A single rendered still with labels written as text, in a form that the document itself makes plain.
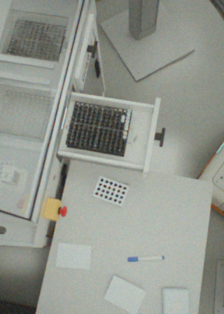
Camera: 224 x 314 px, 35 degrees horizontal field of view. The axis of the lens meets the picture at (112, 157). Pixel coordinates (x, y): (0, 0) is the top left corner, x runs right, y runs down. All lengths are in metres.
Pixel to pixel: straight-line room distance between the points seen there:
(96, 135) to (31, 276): 1.15
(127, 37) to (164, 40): 0.25
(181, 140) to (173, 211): 0.94
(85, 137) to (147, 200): 0.35
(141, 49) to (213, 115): 0.65
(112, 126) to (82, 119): 0.12
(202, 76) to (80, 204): 1.39
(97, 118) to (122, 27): 1.31
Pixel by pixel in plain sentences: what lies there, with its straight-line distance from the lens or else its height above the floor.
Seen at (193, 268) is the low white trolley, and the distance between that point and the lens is 1.41.
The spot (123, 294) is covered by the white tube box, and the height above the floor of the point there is 0.81.
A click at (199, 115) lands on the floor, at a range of 2.36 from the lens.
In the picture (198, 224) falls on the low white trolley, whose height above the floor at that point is 0.76.
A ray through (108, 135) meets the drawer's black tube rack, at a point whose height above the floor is 0.90.
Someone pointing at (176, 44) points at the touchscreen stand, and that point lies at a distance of 2.53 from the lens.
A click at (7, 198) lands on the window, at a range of 0.97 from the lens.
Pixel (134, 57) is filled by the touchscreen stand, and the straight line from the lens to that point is 2.46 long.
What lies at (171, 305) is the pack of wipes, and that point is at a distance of 1.37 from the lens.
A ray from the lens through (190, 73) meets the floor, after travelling 2.47.
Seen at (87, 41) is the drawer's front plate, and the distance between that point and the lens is 1.47.
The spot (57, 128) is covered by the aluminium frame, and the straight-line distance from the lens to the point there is 1.26.
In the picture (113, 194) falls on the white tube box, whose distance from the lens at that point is 1.41.
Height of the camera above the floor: 2.15
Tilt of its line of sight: 75 degrees down
